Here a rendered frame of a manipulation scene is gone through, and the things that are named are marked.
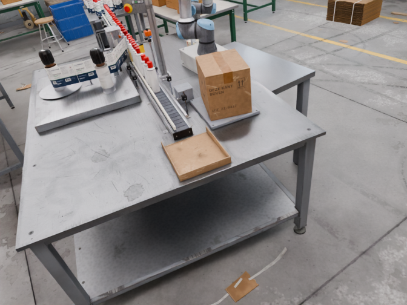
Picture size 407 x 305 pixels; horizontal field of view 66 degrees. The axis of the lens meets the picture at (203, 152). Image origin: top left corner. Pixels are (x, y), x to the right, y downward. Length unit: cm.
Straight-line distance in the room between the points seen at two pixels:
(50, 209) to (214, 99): 96
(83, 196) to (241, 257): 109
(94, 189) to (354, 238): 163
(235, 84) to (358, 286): 134
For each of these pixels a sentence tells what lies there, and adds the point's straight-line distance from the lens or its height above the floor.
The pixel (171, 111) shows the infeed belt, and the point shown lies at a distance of 188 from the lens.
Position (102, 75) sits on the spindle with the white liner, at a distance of 223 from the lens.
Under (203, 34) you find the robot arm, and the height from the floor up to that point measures 110.
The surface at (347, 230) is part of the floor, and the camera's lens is 235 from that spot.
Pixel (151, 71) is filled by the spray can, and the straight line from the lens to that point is 206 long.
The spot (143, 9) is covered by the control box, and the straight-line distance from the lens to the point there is 233.
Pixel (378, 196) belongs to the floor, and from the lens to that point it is 262.
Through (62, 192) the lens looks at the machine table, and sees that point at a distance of 165.
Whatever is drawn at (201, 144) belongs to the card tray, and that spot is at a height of 83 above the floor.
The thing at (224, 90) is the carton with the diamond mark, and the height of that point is 102.
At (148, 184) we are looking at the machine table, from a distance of 149.
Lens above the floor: 181
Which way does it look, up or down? 38 degrees down
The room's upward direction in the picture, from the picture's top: 10 degrees counter-clockwise
